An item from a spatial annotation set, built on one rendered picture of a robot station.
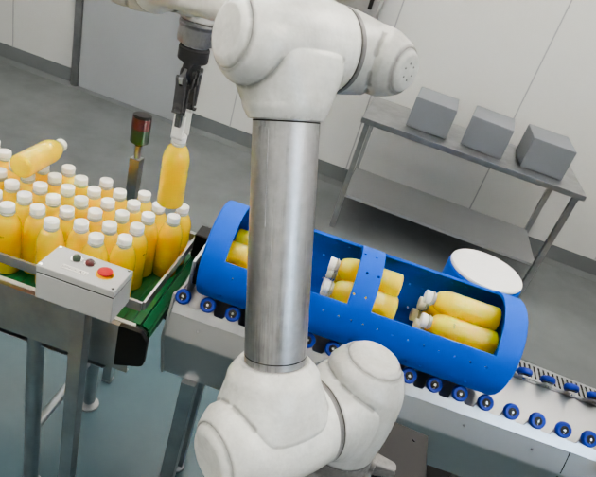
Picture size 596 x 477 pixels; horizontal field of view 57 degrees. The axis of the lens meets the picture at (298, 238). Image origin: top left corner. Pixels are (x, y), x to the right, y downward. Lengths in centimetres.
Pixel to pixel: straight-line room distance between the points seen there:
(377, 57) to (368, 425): 60
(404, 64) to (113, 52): 481
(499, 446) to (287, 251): 111
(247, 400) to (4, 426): 176
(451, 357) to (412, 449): 32
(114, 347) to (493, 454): 111
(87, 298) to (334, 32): 90
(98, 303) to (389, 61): 90
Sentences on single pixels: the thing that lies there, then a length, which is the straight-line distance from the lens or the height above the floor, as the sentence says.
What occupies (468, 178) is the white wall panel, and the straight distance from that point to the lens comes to 496.
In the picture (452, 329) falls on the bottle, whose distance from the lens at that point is 154.
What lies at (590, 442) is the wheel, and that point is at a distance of 180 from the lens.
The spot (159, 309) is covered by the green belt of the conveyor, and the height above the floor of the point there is 90.
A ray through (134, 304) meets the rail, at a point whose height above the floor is 97.
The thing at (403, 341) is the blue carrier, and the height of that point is 110.
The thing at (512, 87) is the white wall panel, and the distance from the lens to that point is 478.
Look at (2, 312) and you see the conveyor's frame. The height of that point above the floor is 80.
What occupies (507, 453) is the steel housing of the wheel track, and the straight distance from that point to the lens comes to 176.
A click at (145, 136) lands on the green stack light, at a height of 119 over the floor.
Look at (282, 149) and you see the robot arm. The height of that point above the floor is 168.
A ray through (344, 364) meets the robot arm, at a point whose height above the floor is 133.
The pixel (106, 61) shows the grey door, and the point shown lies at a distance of 562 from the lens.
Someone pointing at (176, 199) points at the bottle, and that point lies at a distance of 153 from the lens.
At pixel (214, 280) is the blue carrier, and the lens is 148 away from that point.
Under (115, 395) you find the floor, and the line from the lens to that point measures 261.
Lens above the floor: 195
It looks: 29 degrees down
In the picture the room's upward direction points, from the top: 18 degrees clockwise
